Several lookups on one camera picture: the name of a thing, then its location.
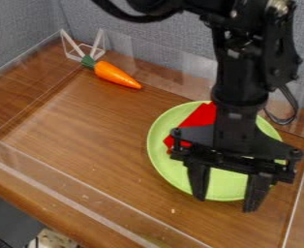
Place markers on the orange toy carrot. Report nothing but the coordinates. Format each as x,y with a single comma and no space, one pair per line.
110,72

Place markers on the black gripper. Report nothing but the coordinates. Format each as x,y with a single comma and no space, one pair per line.
234,145

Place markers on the green round plate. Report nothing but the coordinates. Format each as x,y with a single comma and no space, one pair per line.
227,184

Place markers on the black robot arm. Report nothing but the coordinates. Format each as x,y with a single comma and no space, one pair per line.
252,32

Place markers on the clear acrylic enclosure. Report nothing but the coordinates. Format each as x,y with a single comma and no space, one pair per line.
75,166

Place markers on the red block object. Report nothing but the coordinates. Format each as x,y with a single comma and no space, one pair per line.
196,113

